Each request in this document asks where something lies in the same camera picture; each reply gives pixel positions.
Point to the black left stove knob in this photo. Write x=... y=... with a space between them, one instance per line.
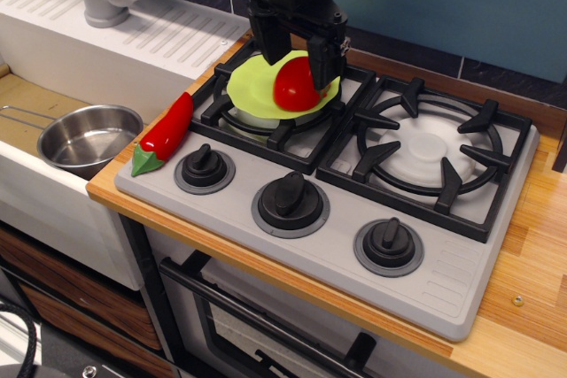
x=204 y=171

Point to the black stove knob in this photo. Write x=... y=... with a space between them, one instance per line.
x=204 y=171
x=290 y=207
x=389 y=248

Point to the toy oven door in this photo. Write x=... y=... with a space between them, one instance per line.
x=259 y=344

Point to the black left burner grate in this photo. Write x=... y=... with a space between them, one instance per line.
x=298 y=144

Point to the light green plastic plate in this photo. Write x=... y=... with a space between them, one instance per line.
x=251 y=85

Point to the grey toy stove top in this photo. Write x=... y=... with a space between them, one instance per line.
x=442 y=295

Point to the black burner grate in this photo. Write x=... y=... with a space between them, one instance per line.
x=456 y=164
x=298 y=144

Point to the red toy chili pepper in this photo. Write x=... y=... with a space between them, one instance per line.
x=161 y=142

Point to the small steel pot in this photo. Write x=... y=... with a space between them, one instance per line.
x=84 y=141

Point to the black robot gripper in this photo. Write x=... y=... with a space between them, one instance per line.
x=322 y=23

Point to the wooden drawer fronts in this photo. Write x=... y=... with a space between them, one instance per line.
x=84 y=304

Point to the black middle stove knob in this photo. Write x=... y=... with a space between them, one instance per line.
x=290 y=207

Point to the black right burner grate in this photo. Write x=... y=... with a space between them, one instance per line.
x=456 y=164

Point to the red toy tomato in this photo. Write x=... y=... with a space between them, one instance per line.
x=294 y=89

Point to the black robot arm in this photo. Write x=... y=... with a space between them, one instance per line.
x=321 y=23

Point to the white toy sink unit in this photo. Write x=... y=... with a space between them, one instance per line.
x=144 y=64

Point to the black right stove knob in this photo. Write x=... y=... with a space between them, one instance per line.
x=389 y=248

